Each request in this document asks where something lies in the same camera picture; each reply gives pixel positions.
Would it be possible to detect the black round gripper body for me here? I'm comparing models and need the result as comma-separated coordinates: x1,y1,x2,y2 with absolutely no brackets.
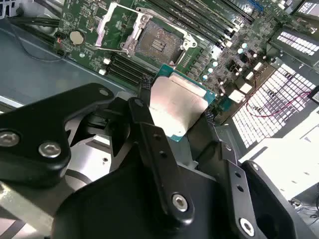
52,143,312,239

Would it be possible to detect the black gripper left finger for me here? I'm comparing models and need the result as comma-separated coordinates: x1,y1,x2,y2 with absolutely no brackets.
0,74,195,226

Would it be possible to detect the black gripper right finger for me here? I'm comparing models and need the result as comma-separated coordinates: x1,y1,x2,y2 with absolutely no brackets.
185,111,319,239

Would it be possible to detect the silver green CPU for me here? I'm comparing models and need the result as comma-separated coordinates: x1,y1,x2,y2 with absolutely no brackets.
148,63,216,143

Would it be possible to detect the metal socket cover frame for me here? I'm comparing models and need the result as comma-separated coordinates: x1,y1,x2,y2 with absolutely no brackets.
94,3,153,55

